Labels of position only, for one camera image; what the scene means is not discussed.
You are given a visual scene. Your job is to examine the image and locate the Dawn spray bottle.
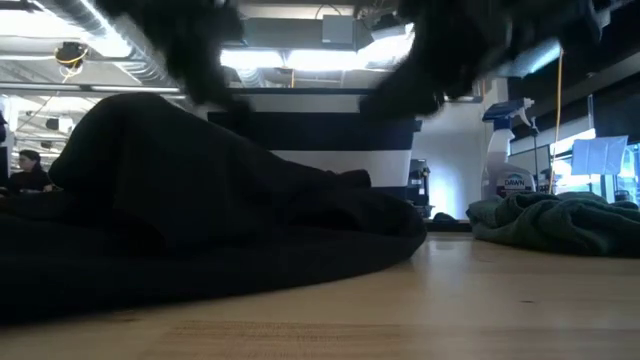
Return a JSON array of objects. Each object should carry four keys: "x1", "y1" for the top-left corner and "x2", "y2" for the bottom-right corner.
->
[{"x1": 481, "y1": 97, "x2": 540, "y2": 200}]

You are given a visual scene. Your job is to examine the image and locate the grey ceiling unit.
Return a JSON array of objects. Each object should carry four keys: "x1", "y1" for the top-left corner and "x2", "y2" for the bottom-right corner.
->
[{"x1": 321, "y1": 14, "x2": 357, "y2": 50}]

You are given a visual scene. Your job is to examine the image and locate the pale hanging sheet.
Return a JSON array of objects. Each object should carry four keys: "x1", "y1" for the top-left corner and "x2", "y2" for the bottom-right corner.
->
[{"x1": 571, "y1": 135, "x2": 629, "y2": 176}]

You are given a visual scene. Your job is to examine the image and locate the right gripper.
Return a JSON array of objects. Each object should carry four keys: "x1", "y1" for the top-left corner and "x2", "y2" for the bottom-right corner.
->
[{"x1": 360, "y1": 0, "x2": 516, "y2": 120}]

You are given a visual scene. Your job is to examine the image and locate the black garment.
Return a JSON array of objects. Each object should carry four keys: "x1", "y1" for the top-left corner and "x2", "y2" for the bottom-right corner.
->
[{"x1": 0, "y1": 91, "x2": 428, "y2": 325}]

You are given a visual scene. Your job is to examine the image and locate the ceiling cable reel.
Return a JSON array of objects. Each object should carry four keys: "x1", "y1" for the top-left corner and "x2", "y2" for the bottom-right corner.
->
[{"x1": 53, "y1": 41, "x2": 90, "y2": 70}]

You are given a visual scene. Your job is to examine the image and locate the navy white striped fabric bin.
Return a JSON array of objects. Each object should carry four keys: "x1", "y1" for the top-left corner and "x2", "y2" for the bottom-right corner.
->
[{"x1": 192, "y1": 87, "x2": 424, "y2": 202}]

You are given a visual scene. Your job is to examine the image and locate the yellow hanging cable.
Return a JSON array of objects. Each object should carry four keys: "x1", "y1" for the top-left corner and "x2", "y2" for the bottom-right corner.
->
[{"x1": 547, "y1": 47, "x2": 565, "y2": 195}]

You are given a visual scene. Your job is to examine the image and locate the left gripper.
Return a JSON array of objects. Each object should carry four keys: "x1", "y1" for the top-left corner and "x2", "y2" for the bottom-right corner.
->
[{"x1": 94, "y1": 0, "x2": 251, "y2": 115}]

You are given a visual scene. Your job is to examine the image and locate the bright ceiling light panel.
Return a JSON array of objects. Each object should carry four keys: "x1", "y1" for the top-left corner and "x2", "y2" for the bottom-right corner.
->
[{"x1": 219, "y1": 48, "x2": 416, "y2": 72}]

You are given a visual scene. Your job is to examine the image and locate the person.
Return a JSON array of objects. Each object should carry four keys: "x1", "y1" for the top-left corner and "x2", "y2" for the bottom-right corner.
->
[{"x1": 5, "y1": 148, "x2": 55, "y2": 195}]

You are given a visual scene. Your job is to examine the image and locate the dark green shirt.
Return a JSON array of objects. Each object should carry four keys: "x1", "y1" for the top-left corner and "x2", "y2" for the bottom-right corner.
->
[{"x1": 465, "y1": 190, "x2": 640, "y2": 260}]

